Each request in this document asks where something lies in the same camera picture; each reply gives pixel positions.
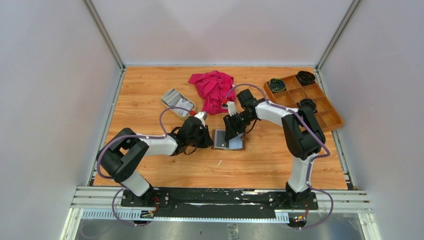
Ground brown leather card holder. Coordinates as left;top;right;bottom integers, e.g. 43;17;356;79
211;129;247;151

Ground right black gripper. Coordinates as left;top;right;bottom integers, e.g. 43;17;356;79
223;111;255;142

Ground beige card tray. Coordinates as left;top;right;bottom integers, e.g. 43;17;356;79
160;87;197;121

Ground stack of credit cards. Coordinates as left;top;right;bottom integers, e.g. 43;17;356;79
162;88;195;117

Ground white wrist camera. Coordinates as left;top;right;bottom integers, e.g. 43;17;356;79
190;111;208;127
222;99;237;116

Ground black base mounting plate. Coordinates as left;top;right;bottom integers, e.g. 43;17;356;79
120;187;319;219

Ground black coiled cable front-left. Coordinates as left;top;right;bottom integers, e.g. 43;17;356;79
268;78;286;94

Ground aluminium frame rail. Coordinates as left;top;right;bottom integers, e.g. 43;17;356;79
71;187;372;225

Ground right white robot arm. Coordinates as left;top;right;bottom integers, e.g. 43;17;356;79
222;89;326;209

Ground brown wooden compartment tray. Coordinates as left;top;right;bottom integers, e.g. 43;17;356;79
263;70;344;139

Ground black credit card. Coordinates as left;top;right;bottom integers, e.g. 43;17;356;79
213;129;229;149

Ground black coiled cable middle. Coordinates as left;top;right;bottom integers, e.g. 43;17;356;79
297;97;318;114

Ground crumpled pink cloth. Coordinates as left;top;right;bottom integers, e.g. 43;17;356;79
188;70;236;115

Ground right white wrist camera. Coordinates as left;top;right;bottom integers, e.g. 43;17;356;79
222;99;237;116

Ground black coiled cable back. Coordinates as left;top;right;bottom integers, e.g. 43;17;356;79
295;70;317;87

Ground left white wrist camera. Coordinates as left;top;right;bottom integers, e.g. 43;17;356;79
190;111;208;127

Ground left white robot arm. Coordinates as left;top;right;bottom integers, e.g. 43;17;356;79
96;111;213;207

